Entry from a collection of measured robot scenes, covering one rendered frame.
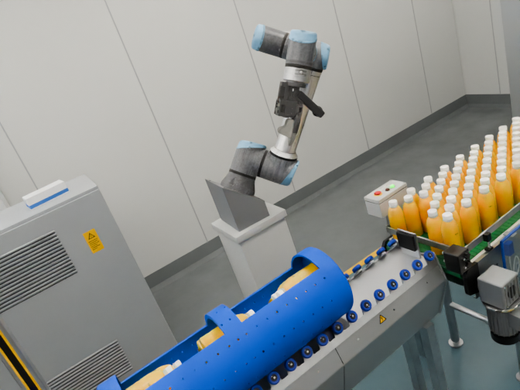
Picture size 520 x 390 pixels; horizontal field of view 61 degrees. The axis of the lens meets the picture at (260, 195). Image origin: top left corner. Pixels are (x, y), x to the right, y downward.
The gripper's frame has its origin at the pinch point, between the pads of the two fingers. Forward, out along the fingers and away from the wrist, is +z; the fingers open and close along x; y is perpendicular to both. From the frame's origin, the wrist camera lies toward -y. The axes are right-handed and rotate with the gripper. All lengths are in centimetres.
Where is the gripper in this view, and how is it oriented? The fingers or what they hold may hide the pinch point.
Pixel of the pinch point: (292, 142)
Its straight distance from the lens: 156.2
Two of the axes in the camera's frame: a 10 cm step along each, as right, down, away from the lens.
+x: 1.7, 2.5, -9.5
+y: -9.7, -1.0, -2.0
